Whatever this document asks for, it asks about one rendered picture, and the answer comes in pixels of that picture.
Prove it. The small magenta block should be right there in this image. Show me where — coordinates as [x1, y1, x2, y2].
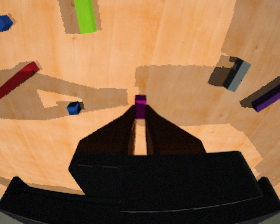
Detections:
[135, 95, 147, 119]

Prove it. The red rod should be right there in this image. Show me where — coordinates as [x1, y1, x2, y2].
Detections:
[0, 61, 40, 99]

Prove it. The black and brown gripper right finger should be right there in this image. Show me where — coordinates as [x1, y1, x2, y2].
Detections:
[145, 104, 206, 155]

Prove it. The lime green rod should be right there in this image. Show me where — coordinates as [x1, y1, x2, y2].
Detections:
[74, 0, 97, 34]

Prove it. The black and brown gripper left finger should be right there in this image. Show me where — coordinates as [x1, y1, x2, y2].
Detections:
[74, 104, 136, 155]

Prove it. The purple rod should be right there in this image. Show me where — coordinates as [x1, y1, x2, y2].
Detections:
[251, 84, 280, 113]

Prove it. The grey rectangular block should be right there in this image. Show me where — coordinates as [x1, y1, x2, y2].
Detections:
[223, 58, 251, 92]

